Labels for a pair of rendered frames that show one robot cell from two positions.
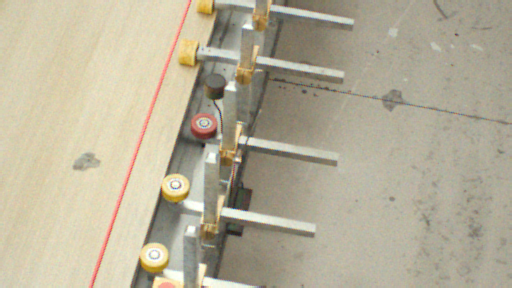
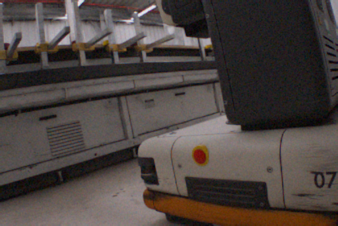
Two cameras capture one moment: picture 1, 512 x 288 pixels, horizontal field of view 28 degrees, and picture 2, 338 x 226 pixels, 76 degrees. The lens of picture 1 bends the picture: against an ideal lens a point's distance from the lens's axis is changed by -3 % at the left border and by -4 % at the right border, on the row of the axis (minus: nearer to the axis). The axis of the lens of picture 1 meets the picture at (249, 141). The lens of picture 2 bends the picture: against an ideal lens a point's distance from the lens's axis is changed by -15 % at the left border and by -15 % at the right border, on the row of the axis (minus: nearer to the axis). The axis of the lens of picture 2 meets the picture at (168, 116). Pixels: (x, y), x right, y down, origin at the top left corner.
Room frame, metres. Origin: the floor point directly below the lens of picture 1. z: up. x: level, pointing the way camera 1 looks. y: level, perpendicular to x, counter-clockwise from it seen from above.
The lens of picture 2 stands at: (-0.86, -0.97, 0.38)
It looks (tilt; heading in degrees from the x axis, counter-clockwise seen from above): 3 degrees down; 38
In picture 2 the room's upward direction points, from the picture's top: 11 degrees counter-clockwise
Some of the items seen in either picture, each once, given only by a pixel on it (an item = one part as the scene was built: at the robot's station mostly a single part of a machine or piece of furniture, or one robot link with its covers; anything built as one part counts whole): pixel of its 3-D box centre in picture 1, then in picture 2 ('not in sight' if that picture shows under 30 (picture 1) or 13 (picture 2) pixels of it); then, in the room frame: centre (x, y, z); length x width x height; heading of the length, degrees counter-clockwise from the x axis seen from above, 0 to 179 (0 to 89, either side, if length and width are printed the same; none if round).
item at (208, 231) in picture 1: (211, 217); not in sight; (1.81, 0.09, 0.81); 0.14 x 0.06 x 0.05; 172
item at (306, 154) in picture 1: (267, 147); not in sight; (2.05, -0.06, 0.84); 0.43 x 0.03 x 0.04; 82
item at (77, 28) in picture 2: not in sight; (78, 35); (0.05, 0.33, 0.91); 0.04 x 0.04 x 0.48; 82
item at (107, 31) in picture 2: not in sight; (92, 42); (0.08, 0.24, 0.83); 0.43 x 0.03 x 0.04; 82
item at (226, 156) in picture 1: (228, 144); not in sight; (2.05, 0.06, 0.85); 0.14 x 0.06 x 0.05; 172
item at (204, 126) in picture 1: (203, 134); not in sight; (2.08, 0.14, 0.85); 0.08 x 0.08 x 0.11
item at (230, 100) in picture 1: (228, 139); not in sight; (2.03, 0.06, 0.90); 0.04 x 0.04 x 0.48; 82
